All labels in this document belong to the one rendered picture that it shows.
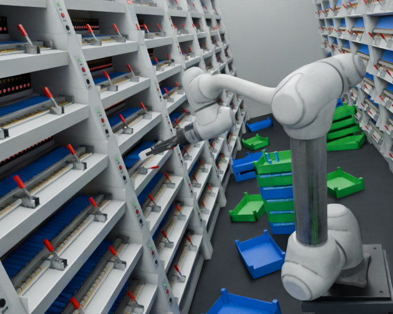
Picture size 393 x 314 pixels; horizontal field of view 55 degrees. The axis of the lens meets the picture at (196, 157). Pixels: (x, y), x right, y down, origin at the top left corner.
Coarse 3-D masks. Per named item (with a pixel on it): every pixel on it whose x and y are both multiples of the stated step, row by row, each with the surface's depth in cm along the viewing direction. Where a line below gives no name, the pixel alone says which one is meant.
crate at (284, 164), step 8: (264, 152) 234; (280, 152) 231; (288, 152) 229; (264, 160) 236; (272, 160) 235; (280, 160) 231; (288, 160) 227; (256, 168) 220; (264, 168) 218; (272, 168) 216; (280, 168) 213; (288, 168) 211
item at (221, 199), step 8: (144, 16) 257; (152, 16) 256; (160, 16) 255; (152, 24) 257; (160, 24) 256; (168, 24) 255; (160, 48) 262; (168, 48) 260; (176, 48) 259; (184, 64) 270; (168, 80) 268; (176, 80) 267; (184, 104) 271; (208, 152) 280; (216, 176) 287; (216, 200) 291; (224, 200) 293
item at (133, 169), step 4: (156, 144) 200; (140, 160) 176; (144, 160) 178; (136, 164) 171; (140, 164) 174; (144, 164) 175; (132, 168) 166; (136, 168) 168; (128, 172) 162; (132, 172) 164
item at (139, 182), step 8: (144, 136) 209; (152, 136) 208; (160, 136) 207; (168, 136) 206; (168, 152) 200; (152, 160) 184; (160, 160) 186; (136, 176) 165; (144, 176) 165; (152, 176) 175; (136, 184) 157; (144, 184) 164; (136, 192) 154
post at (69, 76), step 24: (48, 0) 124; (24, 24) 128; (48, 24) 126; (72, 48) 131; (48, 72) 132; (72, 72) 130; (96, 96) 139; (96, 120) 135; (144, 240) 150; (144, 264) 151; (168, 288) 162
